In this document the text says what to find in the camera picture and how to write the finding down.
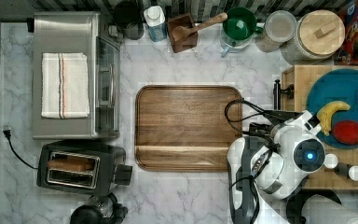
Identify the black drawer handle bar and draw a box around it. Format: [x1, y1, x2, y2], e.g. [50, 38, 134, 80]
[273, 79, 295, 110]

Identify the wooden drawer cabinet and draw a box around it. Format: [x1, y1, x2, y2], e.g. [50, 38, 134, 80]
[282, 65, 358, 190]

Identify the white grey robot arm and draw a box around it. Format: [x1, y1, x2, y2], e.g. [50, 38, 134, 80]
[227, 110, 325, 224]

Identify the wooden cutting board tray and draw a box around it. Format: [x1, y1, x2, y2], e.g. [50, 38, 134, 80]
[134, 85, 242, 172]

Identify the wooden spoon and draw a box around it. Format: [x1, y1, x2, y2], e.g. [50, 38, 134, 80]
[172, 12, 227, 41]

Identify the clear glass measuring cup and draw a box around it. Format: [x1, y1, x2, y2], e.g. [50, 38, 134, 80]
[220, 35, 253, 57]

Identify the brown wooden utensil box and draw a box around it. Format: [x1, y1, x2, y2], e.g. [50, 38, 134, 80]
[167, 13, 199, 53]

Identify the white blue milk carton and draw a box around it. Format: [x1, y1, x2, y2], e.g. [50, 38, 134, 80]
[144, 6, 167, 42]

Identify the black two-slot toaster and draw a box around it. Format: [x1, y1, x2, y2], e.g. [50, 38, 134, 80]
[36, 140, 132, 196]

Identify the green mug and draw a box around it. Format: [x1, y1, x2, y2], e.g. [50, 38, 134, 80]
[223, 7, 264, 40]

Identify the black cup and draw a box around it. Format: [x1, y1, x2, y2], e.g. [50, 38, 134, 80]
[113, 0, 145, 40]

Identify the stainless steel toaster oven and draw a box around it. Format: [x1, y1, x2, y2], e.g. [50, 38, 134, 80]
[32, 11, 120, 139]

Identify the white striped kitchen towel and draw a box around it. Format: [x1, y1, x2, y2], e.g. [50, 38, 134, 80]
[41, 52, 90, 119]

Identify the black coffee grinder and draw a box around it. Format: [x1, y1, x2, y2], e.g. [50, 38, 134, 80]
[70, 193, 128, 224]

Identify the glass jar white lid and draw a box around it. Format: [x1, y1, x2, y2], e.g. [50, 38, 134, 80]
[255, 10, 296, 52]

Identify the yellow banana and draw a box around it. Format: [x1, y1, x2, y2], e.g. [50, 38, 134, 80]
[317, 101, 351, 136]

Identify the black paper towel holder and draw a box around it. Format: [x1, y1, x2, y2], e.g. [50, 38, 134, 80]
[286, 189, 341, 224]

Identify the blue shaker white cap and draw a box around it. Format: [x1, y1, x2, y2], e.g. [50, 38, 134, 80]
[324, 153, 338, 169]

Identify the glass jar wooden lid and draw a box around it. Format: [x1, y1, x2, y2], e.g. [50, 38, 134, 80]
[281, 10, 345, 64]

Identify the blue plate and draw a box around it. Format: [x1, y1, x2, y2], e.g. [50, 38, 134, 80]
[306, 69, 358, 149]

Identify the white paper towel roll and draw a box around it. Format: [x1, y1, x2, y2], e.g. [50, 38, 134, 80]
[301, 194, 358, 224]

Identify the red apple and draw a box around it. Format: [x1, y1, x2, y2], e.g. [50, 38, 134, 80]
[333, 120, 358, 145]

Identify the black shaker white cap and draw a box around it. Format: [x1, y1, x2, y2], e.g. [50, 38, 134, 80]
[334, 162, 358, 181]

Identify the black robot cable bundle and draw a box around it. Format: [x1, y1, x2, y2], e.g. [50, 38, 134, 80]
[224, 99, 301, 224]

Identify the black power plug cable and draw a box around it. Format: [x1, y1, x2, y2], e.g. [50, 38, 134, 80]
[2, 125, 39, 170]

